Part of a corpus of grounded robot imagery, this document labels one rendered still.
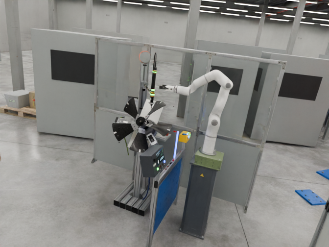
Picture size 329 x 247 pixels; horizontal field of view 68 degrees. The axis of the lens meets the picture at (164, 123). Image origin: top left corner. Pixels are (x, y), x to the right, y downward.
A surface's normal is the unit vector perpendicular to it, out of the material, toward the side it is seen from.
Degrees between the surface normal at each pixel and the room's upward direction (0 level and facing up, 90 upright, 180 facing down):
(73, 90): 90
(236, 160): 90
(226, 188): 90
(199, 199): 90
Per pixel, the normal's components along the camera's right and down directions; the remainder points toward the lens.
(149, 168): -0.36, 0.27
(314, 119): -0.07, 0.32
